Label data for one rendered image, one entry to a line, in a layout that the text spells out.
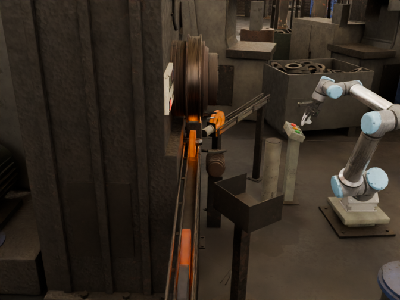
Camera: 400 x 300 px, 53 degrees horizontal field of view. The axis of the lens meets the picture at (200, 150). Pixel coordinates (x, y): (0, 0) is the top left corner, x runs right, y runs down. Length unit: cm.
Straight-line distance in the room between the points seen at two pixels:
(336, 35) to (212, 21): 191
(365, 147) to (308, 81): 203
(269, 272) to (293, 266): 16
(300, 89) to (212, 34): 127
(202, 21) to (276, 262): 312
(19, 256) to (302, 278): 159
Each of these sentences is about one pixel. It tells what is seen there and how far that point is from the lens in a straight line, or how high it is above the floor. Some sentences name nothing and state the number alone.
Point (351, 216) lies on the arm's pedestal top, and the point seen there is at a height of 12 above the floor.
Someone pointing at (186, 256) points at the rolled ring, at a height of 70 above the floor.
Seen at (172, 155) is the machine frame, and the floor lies 87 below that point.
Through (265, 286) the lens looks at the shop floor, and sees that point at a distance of 244.
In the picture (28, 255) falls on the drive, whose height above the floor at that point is 25.
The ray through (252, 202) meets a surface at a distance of 200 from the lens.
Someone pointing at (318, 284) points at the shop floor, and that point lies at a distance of 252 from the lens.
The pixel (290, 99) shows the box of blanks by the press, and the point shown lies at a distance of 430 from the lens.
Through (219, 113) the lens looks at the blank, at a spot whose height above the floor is 76.
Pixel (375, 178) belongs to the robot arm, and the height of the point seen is 46.
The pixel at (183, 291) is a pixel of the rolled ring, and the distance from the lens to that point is 133.
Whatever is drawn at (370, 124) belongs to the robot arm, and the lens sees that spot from 230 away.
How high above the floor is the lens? 160
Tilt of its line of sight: 23 degrees down
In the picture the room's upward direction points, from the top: 1 degrees clockwise
